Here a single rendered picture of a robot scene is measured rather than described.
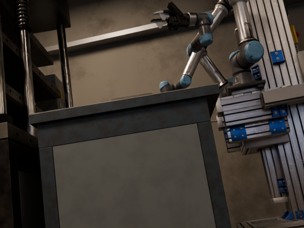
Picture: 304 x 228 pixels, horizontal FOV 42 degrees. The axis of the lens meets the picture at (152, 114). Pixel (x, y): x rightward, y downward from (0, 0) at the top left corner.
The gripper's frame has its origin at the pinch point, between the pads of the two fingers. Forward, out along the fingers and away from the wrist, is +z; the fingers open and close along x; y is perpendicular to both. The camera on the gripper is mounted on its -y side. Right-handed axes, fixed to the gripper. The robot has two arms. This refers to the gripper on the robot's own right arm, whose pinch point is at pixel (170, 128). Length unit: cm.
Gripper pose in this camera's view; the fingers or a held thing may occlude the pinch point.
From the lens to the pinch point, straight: 282.4
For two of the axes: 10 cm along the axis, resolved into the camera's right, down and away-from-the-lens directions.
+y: 9.8, -2.1, -0.1
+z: 2.0, 9.3, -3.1
